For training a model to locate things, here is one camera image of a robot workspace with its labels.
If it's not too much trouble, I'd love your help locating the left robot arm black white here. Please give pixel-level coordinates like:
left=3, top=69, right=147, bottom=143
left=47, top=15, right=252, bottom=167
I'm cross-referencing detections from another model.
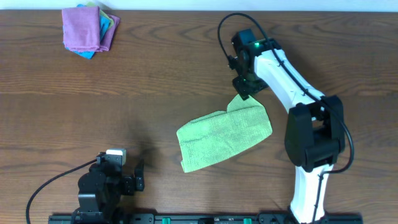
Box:
left=70, top=152, right=145, bottom=224

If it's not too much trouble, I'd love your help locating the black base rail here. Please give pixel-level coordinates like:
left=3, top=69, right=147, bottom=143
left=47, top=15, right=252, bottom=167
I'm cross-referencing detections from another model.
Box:
left=48, top=213, right=364, bottom=224

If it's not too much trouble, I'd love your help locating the folded yellow-green cloth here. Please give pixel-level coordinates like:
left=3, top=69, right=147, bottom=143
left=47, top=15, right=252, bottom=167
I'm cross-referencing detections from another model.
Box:
left=86, top=2, right=114, bottom=30

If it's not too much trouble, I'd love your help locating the folded purple cloth underneath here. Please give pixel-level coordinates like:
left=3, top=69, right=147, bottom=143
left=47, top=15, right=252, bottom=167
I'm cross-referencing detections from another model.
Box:
left=96, top=14, right=120, bottom=52

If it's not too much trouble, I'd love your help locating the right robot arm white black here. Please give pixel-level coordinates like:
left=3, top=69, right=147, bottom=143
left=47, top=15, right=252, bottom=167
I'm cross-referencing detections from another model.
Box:
left=228, top=35, right=345, bottom=223

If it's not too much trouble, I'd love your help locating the folded blue cloth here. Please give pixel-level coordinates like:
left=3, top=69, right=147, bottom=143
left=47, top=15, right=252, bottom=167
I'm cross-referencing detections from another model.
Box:
left=63, top=4, right=111, bottom=60

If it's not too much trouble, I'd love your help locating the green microfiber cloth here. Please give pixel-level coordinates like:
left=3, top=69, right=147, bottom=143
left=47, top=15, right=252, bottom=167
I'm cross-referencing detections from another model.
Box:
left=177, top=95, right=272, bottom=173

